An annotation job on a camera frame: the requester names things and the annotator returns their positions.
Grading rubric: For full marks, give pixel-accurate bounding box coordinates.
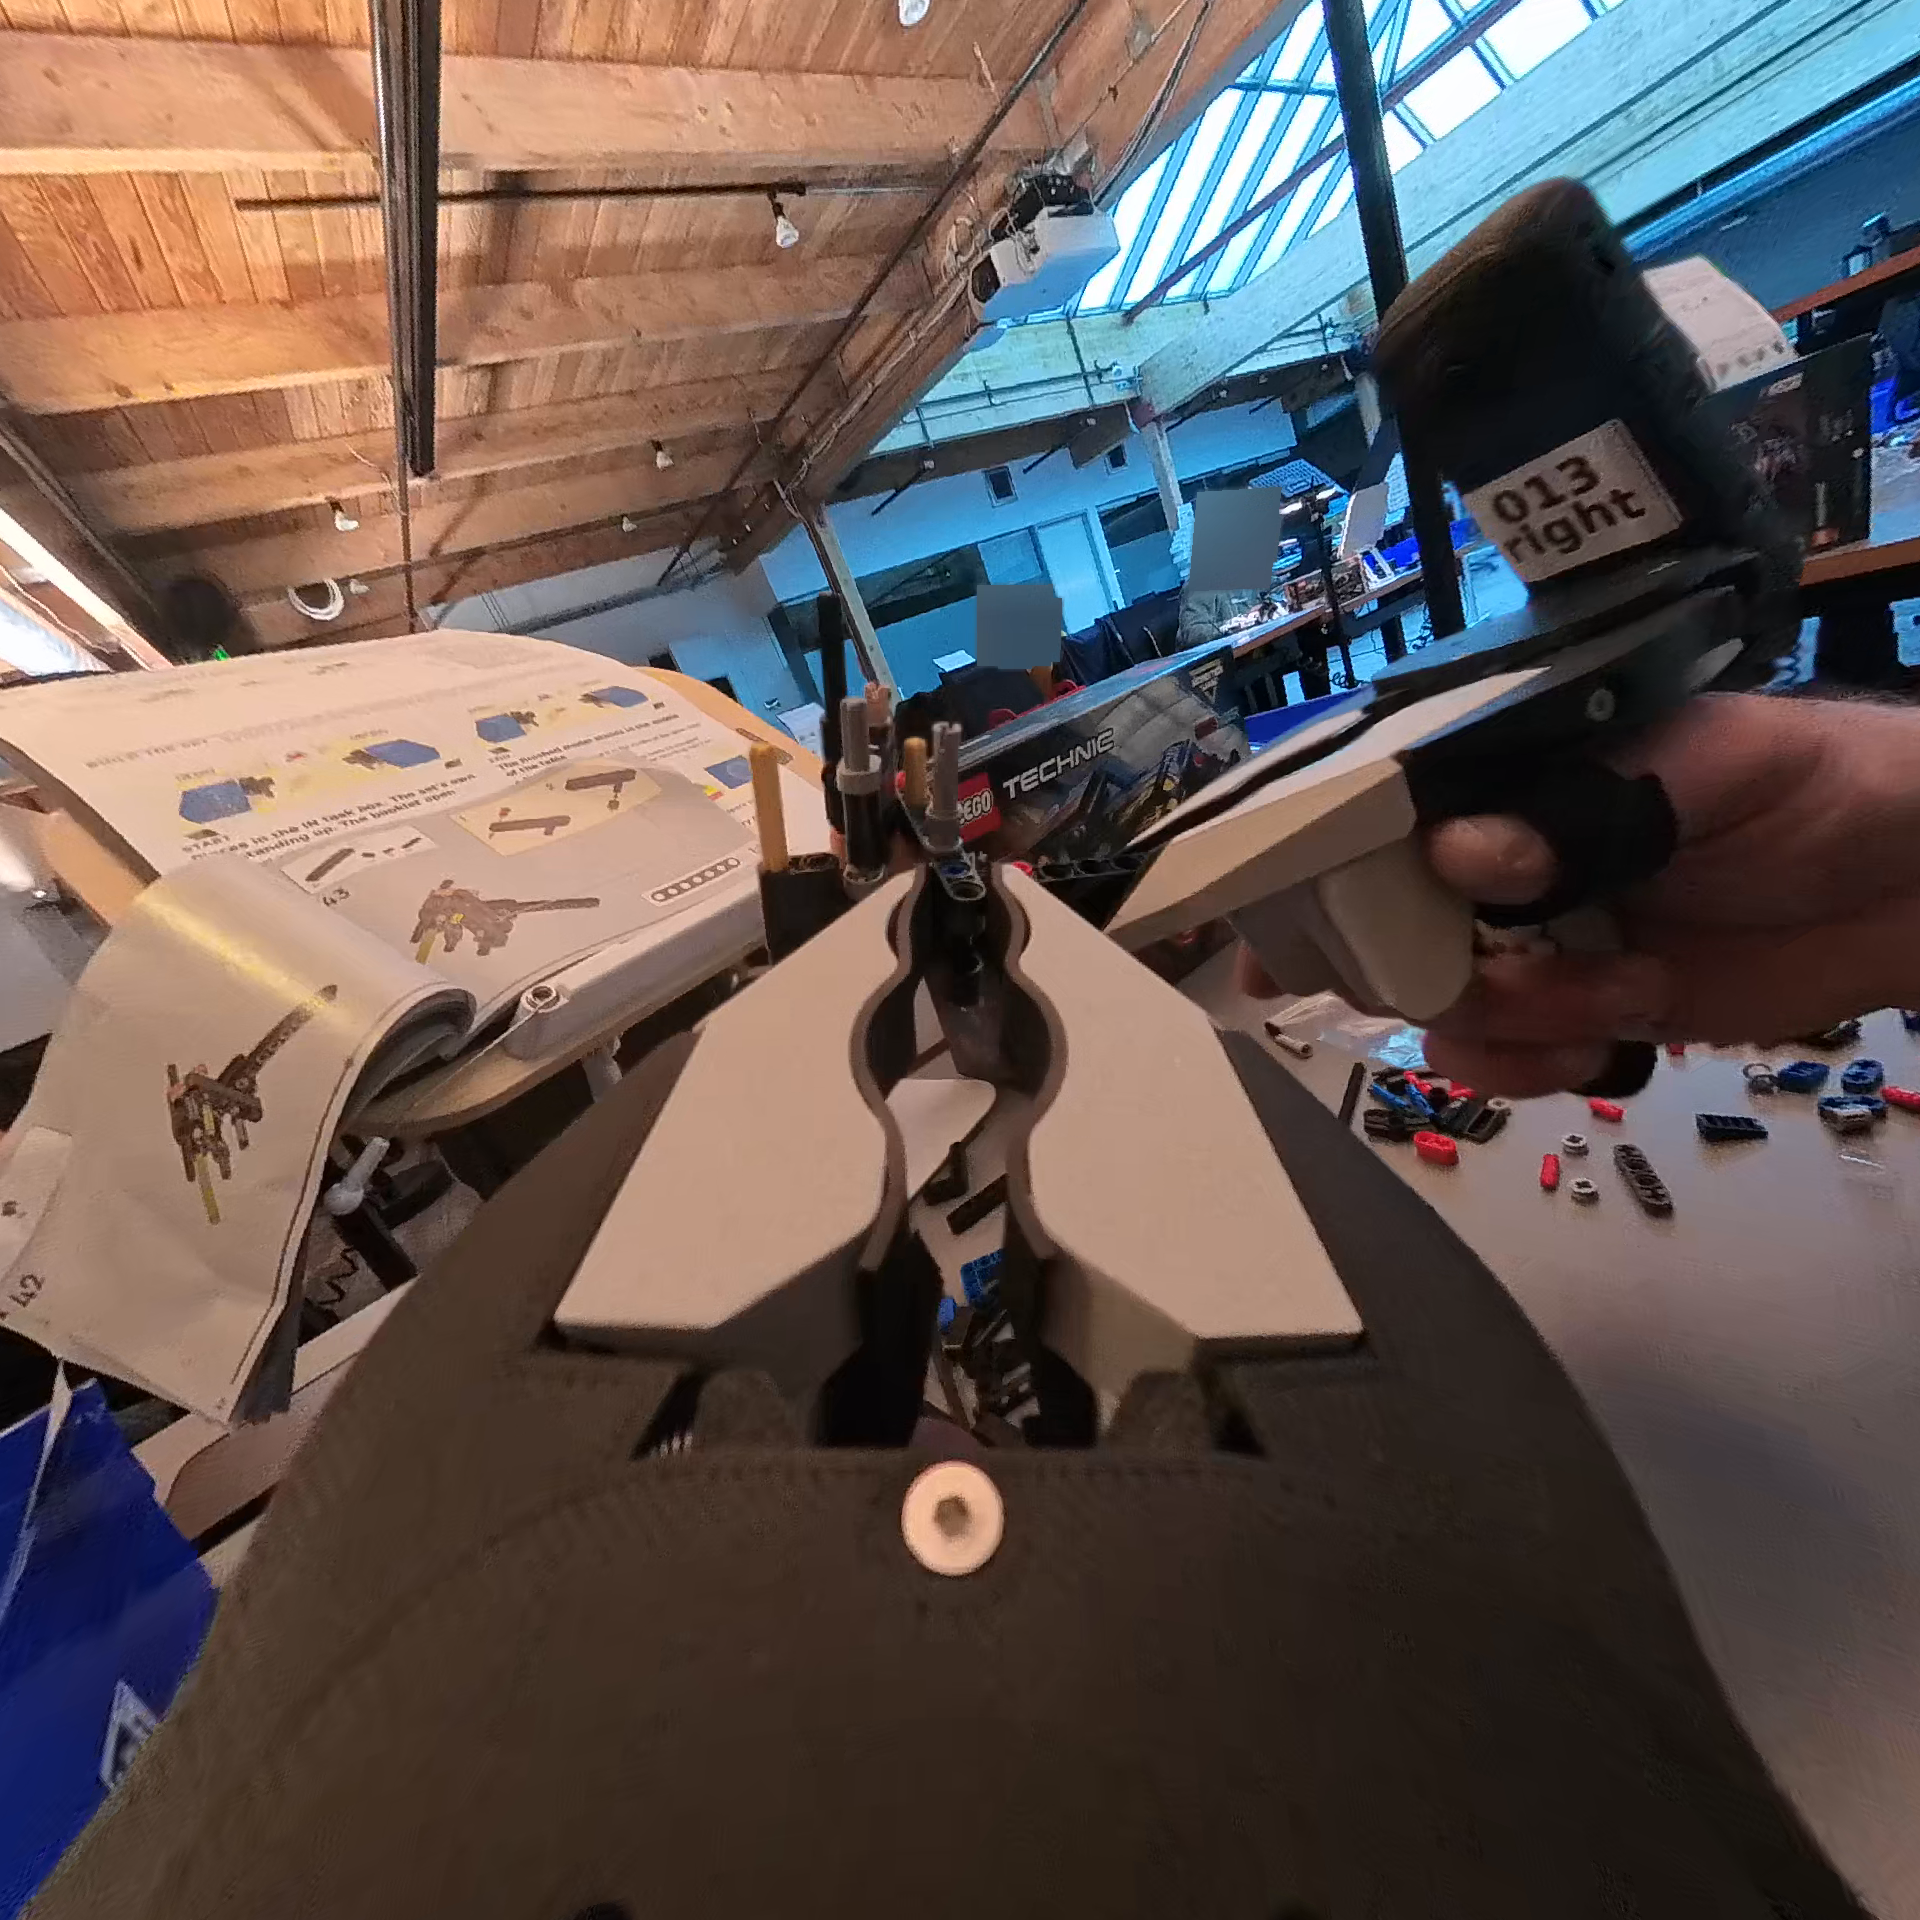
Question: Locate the person's right hand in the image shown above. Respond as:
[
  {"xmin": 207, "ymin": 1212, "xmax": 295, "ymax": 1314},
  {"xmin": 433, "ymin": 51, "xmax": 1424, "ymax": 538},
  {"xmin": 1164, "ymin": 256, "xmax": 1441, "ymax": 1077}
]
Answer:
[{"xmin": 1237, "ymin": 688, "xmax": 1920, "ymax": 1104}]

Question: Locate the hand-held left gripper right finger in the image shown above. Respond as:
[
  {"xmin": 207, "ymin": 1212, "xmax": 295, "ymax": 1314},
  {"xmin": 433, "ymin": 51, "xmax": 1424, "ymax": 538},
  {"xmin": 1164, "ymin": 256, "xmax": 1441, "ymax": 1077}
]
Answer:
[{"xmin": 999, "ymin": 864, "xmax": 1367, "ymax": 1450}]

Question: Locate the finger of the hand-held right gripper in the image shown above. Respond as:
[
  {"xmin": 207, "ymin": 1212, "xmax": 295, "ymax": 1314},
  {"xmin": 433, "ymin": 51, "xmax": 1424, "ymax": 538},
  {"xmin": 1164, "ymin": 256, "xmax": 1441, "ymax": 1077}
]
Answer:
[
  {"xmin": 1106, "ymin": 750, "xmax": 1422, "ymax": 945},
  {"xmin": 1142, "ymin": 668, "xmax": 1552, "ymax": 852}
]

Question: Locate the black building toy box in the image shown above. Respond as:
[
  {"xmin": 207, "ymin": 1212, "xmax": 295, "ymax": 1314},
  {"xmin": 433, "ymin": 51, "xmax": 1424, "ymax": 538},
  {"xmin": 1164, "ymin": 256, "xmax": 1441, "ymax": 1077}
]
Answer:
[
  {"xmin": 960, "ymin": 644, "xmax": 1255, "ymax": 873},
  {"xmin": 1714, "ymin": 333, "xmax": 1877, "ymax": 554}
]

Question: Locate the pile of small toy pieces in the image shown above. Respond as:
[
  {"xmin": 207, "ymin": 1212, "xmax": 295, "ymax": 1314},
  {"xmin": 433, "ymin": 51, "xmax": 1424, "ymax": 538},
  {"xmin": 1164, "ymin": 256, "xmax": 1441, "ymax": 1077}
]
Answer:
[{"xmin": 1351, "ymin": 1012, "xmax": 1920, "ymax": 1216}]

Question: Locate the heap of black blue beams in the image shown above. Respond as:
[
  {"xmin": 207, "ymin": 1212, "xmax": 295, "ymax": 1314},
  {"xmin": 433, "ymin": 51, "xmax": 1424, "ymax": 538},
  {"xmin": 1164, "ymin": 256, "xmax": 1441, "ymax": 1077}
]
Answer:
[{"xmin": 930, "ymin": 1141, "xmax": 1044, "ymax": 1427}]

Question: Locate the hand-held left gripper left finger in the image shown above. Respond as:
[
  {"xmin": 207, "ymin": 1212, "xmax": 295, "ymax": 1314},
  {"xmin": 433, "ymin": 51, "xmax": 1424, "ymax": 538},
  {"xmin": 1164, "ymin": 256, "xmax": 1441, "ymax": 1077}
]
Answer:
[{"xmin": 551, "ymin": 866, "xmax": 942, "ymax": 1450}]

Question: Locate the black ceiling light rail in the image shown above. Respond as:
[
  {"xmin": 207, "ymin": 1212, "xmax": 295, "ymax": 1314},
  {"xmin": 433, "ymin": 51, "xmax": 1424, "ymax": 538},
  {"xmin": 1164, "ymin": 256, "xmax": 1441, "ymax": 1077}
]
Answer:
[{"xmin": 368, "ymin": 0, "xmax": 442, "ymax": 482}]

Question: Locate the black pole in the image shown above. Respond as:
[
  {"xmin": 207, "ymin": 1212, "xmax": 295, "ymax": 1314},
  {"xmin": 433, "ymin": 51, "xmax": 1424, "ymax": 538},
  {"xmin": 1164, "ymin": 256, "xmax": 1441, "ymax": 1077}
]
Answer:
[{"xmin": 1318, "ymin": 0, "xmax": 1470, "ymax": 640}]

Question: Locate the toy brick assembly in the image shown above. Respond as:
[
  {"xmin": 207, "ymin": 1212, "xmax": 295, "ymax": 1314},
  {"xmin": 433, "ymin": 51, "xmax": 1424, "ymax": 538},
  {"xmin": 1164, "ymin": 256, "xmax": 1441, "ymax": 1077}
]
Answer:
[{"xmin": 742, "ymin": 592, "xmax": 1037, "ymax": 1082}]

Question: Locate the instruction booklet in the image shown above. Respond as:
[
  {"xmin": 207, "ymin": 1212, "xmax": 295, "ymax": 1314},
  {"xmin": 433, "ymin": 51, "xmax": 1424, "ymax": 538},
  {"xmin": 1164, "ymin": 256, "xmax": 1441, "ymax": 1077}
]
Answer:
[{"xmin": 0, "ymin": 626, "xmax": 769, "ymax": 1425}]

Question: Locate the grey desk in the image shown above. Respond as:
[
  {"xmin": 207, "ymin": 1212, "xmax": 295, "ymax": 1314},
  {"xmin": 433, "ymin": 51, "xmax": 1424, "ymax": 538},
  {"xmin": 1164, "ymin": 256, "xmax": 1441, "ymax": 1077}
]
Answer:
[{"xmin": 150, "ymin": 989, "xmax": 1920, "ymax": 1920}]

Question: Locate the blue storage bin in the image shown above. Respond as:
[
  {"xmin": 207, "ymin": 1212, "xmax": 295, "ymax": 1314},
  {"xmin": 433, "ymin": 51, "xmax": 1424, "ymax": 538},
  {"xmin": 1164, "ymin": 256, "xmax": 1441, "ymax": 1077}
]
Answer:
[{"xmin": 0, "ymin": 1372, "xmax": 218, "ymax": 1914}]

